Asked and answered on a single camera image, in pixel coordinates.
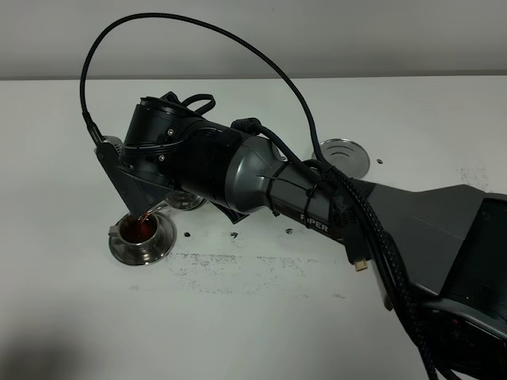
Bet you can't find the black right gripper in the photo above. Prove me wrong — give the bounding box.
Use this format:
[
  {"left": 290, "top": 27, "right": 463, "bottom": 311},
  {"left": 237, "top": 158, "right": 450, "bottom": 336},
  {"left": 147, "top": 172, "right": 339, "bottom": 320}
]
[{"left": 118, "top": 156, "right": 251, "bottom": 225}]

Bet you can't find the steel saucer under teapot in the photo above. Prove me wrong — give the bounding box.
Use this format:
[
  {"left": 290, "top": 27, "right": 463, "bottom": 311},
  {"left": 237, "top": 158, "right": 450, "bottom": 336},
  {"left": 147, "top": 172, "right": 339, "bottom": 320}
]
[{"left": 320, "top": 139, "right": 370, "bottom": 179}]

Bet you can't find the near stainless steel saucer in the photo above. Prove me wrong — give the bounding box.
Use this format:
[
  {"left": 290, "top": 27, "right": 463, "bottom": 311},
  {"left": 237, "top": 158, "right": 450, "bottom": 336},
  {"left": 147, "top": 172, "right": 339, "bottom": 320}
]
[{"left": 109, "top": 215, "right": 177, "bottom": 266}]

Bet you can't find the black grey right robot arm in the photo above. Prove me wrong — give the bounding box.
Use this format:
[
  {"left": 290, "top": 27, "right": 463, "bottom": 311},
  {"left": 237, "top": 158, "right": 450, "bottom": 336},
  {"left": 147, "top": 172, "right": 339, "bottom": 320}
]
[{"left": 120, "top": 93, "right": 506, "bottom": 379}]

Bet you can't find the stainless steel teapot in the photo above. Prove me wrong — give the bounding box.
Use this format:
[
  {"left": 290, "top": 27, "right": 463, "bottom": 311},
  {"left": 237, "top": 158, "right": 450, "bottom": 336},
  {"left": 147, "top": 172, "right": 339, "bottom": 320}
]
[{"left": 135, "top": 190, "right": 207, "bottom": 221}]

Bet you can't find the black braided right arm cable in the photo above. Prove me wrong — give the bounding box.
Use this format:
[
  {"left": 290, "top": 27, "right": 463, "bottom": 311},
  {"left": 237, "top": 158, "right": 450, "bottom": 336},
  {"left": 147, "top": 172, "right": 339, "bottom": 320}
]
[{"left": 80, "top": 11, "right": 452, "bottom": 380}]

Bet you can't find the near stainless steel teacup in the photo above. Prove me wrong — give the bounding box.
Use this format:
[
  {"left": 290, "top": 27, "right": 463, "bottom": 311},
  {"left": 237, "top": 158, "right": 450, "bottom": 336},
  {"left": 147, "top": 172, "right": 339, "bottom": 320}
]
[{"left": 109, "top": 214, "right": 159, "bottom": 245}]

